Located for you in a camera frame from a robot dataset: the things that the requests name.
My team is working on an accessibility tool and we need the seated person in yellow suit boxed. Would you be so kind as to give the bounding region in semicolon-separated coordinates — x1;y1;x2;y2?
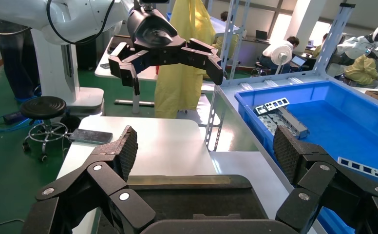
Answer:
343;55;378;86

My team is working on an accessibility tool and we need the small black stool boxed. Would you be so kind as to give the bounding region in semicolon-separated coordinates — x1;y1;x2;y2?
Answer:
251;61;271;78

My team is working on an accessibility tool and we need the person in dark trousers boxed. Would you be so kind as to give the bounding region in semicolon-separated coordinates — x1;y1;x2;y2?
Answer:
0;19;42;102

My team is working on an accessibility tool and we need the flat grey stamped metal part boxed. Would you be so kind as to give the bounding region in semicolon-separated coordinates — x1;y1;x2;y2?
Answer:
266;112;298;138
257;115;278;137

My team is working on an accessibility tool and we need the white humanoid robot black head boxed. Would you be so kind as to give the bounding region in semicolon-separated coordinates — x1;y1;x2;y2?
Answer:
326;24;378;78

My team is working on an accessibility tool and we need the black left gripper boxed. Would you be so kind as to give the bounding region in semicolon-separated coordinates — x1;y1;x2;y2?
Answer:
107;8;225;96

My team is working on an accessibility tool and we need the person in yellow coat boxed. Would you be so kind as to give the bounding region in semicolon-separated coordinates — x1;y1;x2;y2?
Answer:
154;0;216;119

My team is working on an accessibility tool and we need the white table with T-leg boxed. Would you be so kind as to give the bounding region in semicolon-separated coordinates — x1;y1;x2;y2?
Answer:
94;35;159;114

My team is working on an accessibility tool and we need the grey perforated metal strip part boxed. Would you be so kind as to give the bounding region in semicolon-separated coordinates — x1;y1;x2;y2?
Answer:
337;156;378;187

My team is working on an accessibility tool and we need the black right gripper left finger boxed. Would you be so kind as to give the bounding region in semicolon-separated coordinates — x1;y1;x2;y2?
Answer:
21;125;156;234

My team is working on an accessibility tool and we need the dark smartphone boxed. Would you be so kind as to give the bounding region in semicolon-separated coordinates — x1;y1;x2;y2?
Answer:
69;128;114;145

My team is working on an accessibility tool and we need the black round stool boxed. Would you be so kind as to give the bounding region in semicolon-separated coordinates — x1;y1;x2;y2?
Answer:
19;96;70;163

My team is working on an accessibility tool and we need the seated person in white shirt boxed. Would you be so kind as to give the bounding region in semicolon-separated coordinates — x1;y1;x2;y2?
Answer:
259;36;300;75

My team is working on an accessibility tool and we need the long grey box-shaped metal part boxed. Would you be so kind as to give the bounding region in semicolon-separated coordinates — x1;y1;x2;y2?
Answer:
277;106;310;140

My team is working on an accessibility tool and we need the white pedestal fan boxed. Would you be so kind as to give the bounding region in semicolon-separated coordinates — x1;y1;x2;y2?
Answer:
270;45;294;76

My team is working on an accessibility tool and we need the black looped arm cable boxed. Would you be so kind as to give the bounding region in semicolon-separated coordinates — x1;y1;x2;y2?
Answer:
46;0;116;45

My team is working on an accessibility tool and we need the black long arm cable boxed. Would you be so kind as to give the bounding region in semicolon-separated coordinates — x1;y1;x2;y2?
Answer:
0;27;32;37

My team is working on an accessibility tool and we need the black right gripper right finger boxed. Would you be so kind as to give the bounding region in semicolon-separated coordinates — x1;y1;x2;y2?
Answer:
273;125;378;234

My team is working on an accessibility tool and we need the open laptop with bright screen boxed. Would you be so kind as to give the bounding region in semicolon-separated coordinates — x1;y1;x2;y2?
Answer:
290;55;307;68

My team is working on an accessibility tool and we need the dark-haired person in yellow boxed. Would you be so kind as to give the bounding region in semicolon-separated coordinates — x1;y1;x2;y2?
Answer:
213;11;238;60

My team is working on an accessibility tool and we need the grey bracket with square holes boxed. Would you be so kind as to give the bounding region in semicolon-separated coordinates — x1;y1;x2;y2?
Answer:
254;97;291;116

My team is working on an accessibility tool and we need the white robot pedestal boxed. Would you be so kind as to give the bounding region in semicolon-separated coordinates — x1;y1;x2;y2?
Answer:
31;29;105;117

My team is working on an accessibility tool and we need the black round floor device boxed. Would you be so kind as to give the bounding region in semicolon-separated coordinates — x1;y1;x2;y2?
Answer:
59;113;82;133

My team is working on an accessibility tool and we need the bluish power adapter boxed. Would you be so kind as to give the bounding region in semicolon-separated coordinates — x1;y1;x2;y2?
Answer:
2;111;24;125

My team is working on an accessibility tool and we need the blue plastic bin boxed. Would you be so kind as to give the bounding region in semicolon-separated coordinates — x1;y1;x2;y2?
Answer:
234;80;378;234

